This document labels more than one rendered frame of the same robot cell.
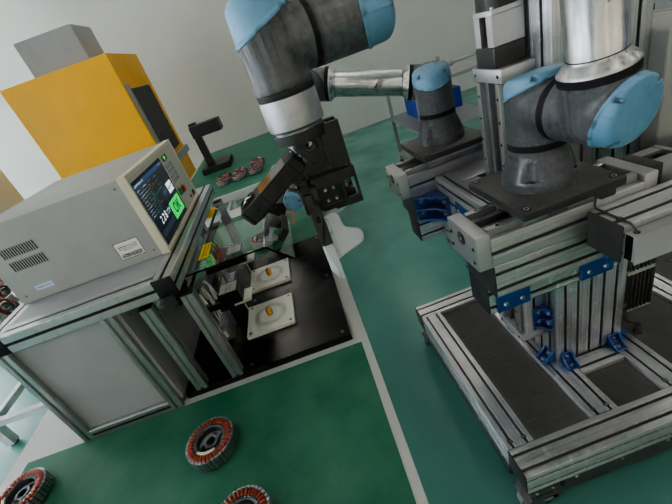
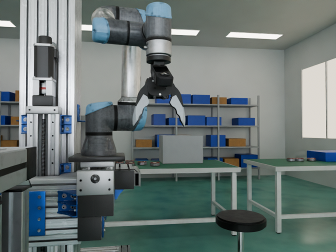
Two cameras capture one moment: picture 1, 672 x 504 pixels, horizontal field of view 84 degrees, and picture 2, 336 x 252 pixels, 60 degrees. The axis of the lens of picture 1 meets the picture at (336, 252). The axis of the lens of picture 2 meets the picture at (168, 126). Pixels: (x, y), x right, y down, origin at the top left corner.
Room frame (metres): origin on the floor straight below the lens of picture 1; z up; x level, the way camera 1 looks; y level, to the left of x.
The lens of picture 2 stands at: (0.60, 0.83, 1.14)
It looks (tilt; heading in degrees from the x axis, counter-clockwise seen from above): 1 degrees up; 262
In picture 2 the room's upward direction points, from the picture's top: straight up
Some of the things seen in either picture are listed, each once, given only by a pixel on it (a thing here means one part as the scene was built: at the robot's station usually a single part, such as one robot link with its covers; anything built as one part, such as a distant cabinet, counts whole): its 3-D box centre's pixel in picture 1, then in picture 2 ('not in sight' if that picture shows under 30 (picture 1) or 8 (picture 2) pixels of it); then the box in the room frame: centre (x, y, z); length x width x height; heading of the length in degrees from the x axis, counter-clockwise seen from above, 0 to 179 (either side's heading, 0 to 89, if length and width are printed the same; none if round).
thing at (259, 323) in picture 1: (271, 314); not in sight; (0.96, 0.26, 0.78); 0.15 x 0.15 x 0.01; 0
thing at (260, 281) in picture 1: (270, 275); not in sight; (1.20, 0.26, 0.78); 0.15 x 0.15 x 0.01; 0
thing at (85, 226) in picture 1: (105, 211); not in sight; (1.09, 0.58, 1.22); 0.44 x 0.39 x 0.20; 0
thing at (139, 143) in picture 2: not in sight; (143, 143); (0.21, -6.01, 0.87); 0.40 x 0.36 x 0.17; 90
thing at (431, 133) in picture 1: (439, 124); not in sight; (1.22, -0.47, 1.09); 0.15 x 0.15 x 0.10
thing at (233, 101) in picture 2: not in sight; (236, 102); (-2.06, -6.00, 1.86); 0.42 x 0.42 x 0.16; 0
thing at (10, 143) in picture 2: not in sight; (10, 143); (3.14, -6.02, 0.86); 0.42 x 0.40 x 0.17; 179
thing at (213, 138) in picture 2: not in sight; (215, 140); (-1.53, -6.00, 0.92); 0.42 x 0.36 x 0.28; 90
